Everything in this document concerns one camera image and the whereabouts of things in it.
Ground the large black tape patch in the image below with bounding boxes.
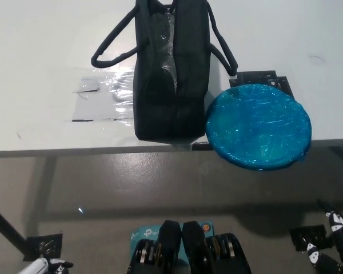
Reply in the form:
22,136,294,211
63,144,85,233
229,70,293,95

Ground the black fabric tote bag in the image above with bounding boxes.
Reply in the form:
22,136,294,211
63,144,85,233
90,0,239,143

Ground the small black tape strip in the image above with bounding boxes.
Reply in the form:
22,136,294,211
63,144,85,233
192,140,213,151

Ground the black table leg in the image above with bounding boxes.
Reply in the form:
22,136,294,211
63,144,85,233
0,201,28,255

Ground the grey tape piece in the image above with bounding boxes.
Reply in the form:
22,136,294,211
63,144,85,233
71,77,101,94

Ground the blue plate stack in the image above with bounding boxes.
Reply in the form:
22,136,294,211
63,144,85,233
205,83,313,172

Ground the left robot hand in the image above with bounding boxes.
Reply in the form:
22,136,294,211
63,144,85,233
45,257,74,274

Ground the clear plastic tape sheet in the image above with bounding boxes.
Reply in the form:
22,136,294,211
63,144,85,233
64,67,137,126

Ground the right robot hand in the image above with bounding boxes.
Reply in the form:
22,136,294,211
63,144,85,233
305,198,343,274

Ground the teal tp-link box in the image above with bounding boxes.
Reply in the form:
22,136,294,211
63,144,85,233
130,222,216,266

